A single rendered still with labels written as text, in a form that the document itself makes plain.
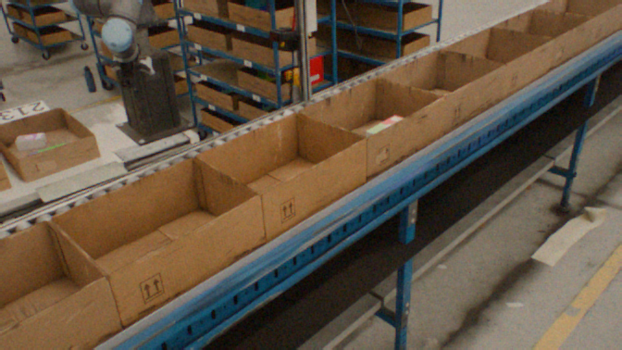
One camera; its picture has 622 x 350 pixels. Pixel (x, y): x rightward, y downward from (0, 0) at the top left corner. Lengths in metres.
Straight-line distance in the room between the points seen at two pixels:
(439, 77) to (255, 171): 0.96
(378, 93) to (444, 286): 1.05
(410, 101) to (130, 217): 1.00
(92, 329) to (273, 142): 0.79
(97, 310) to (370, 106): 1.21
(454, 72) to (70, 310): 1.66
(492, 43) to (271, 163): 1.29
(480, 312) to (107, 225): 1.66
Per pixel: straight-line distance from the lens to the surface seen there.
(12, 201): 2.16
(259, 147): 1.64
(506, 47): 2.58
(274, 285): 1.41
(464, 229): 2.50
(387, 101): 1.97
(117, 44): 1.87
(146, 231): 1.52
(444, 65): 2.27
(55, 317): 1.15
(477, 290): 2.63
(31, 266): 1.42
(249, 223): 1.31
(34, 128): 2.59
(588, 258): 2.96
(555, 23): 2.90
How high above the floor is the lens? 1.74
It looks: 31 degrees down
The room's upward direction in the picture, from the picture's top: 3 degrees counter-clockwise
